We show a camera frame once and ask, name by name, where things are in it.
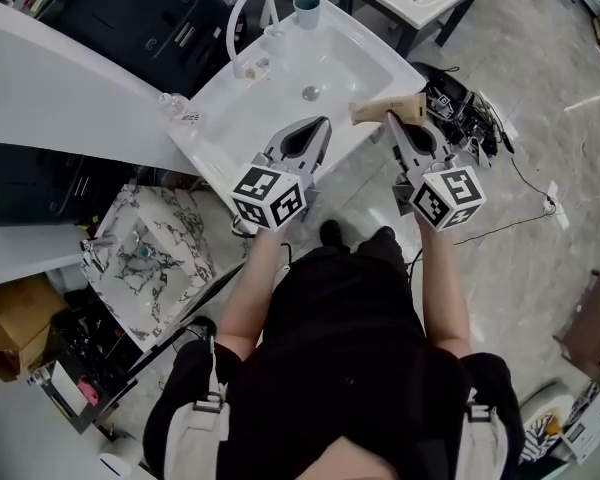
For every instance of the small clear object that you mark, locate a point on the small clear object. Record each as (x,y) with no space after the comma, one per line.
(263,62)

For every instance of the white curved faucet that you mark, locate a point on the white curved faucet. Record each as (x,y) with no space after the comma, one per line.
(230,33)

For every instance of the black drawer unit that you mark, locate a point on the black drawer unit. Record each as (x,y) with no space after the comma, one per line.
(40,183)

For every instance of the person's black clothed body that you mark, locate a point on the person's black clothed body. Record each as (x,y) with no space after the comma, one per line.
(345,343)

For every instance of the black cluttered shelf cart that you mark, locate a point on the black cluttered shelf cart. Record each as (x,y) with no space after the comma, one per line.
(75,338)

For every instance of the clear plastic bottle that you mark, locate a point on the clear plastic bottle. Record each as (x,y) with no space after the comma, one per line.
(172,104)

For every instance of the pink object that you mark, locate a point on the pink object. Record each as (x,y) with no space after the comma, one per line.
(89,389)

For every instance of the white printed box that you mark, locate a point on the white printed box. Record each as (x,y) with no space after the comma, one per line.
(595,423)

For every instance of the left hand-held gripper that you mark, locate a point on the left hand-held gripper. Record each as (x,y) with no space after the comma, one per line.
(267,198)

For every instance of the black sink stand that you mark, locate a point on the black sink stand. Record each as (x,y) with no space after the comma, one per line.
(420,35)

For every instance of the person's right black shoe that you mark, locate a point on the person's right black shoe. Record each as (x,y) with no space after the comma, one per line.
(384,234)

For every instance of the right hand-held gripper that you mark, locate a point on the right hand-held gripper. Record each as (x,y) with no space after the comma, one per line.
(447,198)

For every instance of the person's left forearm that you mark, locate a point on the person's left forearm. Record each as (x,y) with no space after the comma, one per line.
(252,288)

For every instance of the white curved counter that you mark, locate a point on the white curved counter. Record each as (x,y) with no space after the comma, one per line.
(55,93)

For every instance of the person's black shoe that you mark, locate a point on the person's black shoe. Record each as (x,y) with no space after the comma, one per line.
(332,233)
(384,234)

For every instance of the large cardboard box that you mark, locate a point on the large cardboard box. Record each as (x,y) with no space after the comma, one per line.
(15,318)

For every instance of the black cabinet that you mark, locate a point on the black cabinet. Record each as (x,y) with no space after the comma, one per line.
(130,18)

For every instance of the metal sink drain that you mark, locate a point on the metal sink drain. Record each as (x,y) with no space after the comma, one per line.
(310,93)

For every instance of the person's left black shoe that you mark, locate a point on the person's left black shoe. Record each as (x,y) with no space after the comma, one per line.
(332,233)

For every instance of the chrome faucet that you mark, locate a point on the chrome faucet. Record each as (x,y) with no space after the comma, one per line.
(100,250)

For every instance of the person's right forearm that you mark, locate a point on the person's right forearm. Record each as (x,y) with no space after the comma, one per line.
(442,288)

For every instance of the dark wooden stool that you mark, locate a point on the dark wooden stool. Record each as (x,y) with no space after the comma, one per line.
(592,328)

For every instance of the marble patterned sink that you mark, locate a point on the marble patterned sink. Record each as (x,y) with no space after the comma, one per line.
(145,278)

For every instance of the white ceramic sink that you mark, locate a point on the white ceramic sink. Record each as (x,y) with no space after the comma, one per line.
(340,63)

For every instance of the white power strip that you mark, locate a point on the white power strip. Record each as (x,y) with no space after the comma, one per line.
(555,203)

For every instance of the brown paper sachet packet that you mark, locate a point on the brown paper sachet packet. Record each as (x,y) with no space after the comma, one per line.
(380,108)

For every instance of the small tan object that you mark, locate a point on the small tan object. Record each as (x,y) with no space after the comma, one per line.
(251,73)

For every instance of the teal cup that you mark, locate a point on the teal cup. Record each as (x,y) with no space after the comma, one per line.
(307,15)

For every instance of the white roll with black slit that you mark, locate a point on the white roll with black slit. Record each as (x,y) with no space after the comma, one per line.
(120,460)

